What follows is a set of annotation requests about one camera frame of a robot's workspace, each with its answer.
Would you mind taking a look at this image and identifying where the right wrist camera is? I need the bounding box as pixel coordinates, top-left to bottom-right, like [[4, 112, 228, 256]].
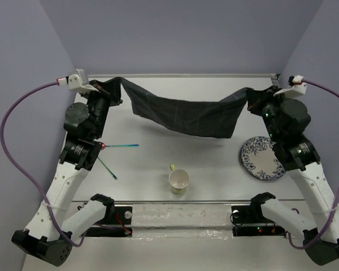
[[273, 75, 307, 99]]

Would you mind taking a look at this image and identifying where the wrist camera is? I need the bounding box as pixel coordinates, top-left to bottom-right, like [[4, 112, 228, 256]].
[[68, 69, 98, 94], [273, 75, 307, 99]]

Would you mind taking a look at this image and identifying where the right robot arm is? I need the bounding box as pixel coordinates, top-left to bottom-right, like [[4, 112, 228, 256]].
[[246, 86, 339, 266]]

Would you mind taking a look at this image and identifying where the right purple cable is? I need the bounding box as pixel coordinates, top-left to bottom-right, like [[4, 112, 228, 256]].
[[286, 78, 339, 251]]

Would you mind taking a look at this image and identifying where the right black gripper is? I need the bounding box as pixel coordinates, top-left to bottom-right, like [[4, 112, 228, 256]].
[[247, 85, 290, 142]]

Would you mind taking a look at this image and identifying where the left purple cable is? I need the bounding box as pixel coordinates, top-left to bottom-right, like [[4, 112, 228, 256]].
[[0, 80, 87, 248]]

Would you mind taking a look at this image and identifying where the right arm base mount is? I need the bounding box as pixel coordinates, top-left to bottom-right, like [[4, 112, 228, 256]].
[[229, 205, 286, 237]]

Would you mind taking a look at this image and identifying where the purple cable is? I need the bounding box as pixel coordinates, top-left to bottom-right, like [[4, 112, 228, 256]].
[[286, 78, 339, 251], [0, 80, 87, 248]]

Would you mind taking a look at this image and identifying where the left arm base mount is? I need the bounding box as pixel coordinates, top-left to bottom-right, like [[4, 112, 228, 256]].
[[86, 205, 133, 238]]

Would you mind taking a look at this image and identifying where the cream yellow mug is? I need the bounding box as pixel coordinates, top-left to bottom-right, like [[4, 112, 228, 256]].
[[168, 164, 190, 194]]

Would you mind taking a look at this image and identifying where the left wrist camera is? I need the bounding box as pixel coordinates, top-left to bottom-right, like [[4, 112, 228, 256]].
[[68, 69, 98, 94]]

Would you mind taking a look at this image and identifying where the dark checked cloth placemat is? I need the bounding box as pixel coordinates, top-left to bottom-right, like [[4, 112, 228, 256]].
[[121, 78, 250, 139]]

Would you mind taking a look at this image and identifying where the blue floral plate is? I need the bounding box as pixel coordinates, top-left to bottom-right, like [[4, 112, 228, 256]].
[[239, 136, 286, 181]]

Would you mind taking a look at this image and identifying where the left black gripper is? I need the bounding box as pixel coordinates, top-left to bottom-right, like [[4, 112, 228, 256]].
[[81, 77, 123, 139]]

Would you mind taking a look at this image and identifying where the iridescent fork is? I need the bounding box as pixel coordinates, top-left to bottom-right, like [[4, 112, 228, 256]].
[[97, 157, 118, 180]]

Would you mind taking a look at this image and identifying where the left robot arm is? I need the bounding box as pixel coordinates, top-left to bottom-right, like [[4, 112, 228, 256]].
[[12, 76, 122, 266]]

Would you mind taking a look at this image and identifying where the iridescent spoon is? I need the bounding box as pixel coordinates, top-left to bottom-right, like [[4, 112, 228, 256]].
[[101, 143, 139, 150]]

